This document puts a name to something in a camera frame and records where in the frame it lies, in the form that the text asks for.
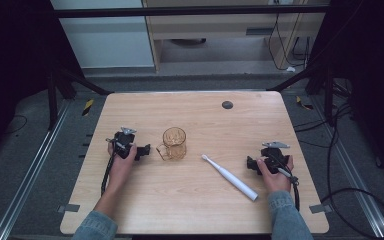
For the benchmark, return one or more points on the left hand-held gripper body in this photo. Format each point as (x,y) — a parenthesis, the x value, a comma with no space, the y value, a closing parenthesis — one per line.
(124,142)

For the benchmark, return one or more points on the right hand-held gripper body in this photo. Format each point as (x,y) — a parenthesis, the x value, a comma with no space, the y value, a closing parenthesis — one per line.
(273,156)

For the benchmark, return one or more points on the white electric toothbrush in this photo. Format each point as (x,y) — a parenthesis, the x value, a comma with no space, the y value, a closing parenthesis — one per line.
(230,177)

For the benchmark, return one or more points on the amber glass mug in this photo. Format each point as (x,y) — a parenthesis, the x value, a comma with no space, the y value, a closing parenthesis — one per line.
(174,143)

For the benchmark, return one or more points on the person's left hand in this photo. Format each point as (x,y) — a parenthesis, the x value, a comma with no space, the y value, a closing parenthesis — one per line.
(121,170)

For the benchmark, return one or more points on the person's right hand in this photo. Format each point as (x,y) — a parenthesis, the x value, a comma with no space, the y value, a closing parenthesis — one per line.
(276,181)

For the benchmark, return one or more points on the yellow black striped tape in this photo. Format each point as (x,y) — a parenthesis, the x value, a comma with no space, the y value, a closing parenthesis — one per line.
(87,107)
(304,104)

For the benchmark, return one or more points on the grey round table grommet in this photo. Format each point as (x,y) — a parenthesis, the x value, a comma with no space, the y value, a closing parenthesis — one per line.
(227,105)

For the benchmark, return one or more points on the black metal stand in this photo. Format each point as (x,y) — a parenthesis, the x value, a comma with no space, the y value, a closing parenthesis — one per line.
(51,100)
(328,96)

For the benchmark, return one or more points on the white plug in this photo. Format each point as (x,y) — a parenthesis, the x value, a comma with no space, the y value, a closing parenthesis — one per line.
(290,69)

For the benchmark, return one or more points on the white cabinet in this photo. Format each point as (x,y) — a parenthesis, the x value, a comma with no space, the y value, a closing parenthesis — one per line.
(106,43)

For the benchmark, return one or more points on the black curtain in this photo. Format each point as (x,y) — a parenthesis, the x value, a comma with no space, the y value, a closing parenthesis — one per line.
(370,66)
(13,66)

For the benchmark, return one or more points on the light wooden desk cabinet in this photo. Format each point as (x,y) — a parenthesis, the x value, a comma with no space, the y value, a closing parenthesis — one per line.
(213,28)

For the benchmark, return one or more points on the grey metal bracket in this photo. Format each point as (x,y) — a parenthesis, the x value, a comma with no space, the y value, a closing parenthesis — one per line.
(320,208)
(68,208)

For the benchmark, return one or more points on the aluminium floor rail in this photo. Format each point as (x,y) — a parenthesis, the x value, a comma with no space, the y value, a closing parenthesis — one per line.
(30,173)
(353,173)

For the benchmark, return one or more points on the black horizontal frame bar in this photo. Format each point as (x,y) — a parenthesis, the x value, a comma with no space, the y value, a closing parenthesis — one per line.
(180,11)

